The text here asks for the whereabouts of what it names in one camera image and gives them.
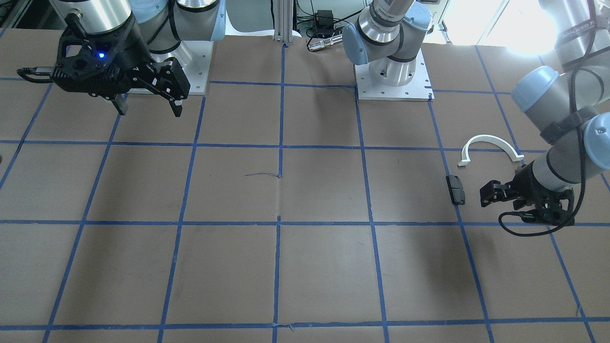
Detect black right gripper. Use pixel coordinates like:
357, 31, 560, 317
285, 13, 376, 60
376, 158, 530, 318
50, 14, 190, 118

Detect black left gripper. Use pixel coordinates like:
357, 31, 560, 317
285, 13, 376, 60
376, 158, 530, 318
479, 164, 575, 226

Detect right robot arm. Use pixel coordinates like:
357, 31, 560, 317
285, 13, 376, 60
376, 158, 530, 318
48, 0, 226, 117

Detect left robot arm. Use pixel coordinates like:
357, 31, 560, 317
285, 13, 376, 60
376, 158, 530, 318
325, 44, 549, 227

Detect white curved plastic part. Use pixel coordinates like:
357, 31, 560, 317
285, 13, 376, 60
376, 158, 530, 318
457, 135, 525, 167

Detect black brake pad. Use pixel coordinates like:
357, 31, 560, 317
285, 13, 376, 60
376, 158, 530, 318
445, 174, 466, 206

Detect black power supply box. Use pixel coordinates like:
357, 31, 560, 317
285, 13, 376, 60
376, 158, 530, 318
314, 10, 334, 29

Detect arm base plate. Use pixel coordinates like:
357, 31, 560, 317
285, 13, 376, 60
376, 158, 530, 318
354, 50, 435, 101
129, 40, 214, 96

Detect aluminium frame post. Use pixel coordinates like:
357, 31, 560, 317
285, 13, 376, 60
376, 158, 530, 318
270, 0, 296, 46

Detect silver cable connector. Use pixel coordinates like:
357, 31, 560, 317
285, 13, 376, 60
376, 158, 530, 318
307, 34, 344, 52

